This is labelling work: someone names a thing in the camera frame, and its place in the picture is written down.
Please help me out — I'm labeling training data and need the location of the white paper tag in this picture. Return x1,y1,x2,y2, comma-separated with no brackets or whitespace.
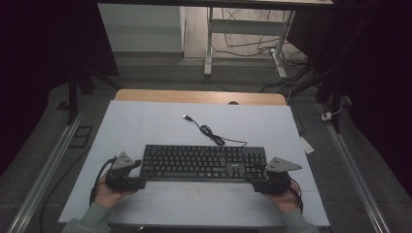
299,135,316,155

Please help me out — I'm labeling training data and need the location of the white-framed background desk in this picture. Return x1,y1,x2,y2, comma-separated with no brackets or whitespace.
96,0,334,79

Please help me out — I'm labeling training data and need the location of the tangle of floor cables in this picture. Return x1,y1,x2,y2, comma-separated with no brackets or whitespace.
212,8,314,95

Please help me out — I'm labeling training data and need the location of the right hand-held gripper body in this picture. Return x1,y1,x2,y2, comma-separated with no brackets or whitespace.
265,156,303,195

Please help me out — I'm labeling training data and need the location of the person's right hand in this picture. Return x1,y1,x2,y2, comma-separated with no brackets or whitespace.
261,181,301,215

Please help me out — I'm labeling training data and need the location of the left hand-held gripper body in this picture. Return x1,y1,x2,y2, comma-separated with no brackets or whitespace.
105,150,135,191

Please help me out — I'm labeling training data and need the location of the aluminium rail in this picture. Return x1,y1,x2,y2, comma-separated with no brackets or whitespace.
6,106,87,233
319,103,392,233

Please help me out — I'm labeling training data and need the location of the left hand-held gripper black cable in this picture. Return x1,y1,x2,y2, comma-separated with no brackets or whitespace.
89,156,119,208

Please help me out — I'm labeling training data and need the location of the black keyboard cable with plug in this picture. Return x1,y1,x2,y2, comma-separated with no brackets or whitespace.
182,114,248,148

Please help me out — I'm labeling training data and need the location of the hand-held gripper black cable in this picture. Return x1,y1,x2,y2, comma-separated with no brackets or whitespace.
289,177,305,215
89,156,119,208

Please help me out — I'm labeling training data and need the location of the black keyboard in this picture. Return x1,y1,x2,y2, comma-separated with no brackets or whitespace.
139,144,270,183

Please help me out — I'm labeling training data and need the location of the wooden table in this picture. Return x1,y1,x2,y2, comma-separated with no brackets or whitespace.
115,88,288,107

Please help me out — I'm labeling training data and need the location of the person's left hand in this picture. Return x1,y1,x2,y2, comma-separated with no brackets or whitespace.
93,174,138,210

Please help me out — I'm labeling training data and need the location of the right hand-held gripper black cable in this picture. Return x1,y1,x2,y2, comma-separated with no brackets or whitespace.
289,177,305,215

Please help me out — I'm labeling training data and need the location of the dark curtain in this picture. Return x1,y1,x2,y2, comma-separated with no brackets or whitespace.
287,0,412,198
0,0,120,178

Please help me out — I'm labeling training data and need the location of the white cabinet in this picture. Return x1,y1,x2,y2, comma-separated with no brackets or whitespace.
97,3,186,53

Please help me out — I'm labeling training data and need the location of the black metal stand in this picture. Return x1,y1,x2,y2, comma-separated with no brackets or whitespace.
291,32,361,134
66,64,122,126

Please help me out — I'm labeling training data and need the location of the black floor frame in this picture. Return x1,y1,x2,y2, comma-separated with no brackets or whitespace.
68,125,94,150

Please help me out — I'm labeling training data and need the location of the thin black floor cable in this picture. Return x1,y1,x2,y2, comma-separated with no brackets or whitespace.
39,148,92,233

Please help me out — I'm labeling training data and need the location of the white table mat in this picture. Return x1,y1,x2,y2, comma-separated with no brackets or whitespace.
57,100,330,227

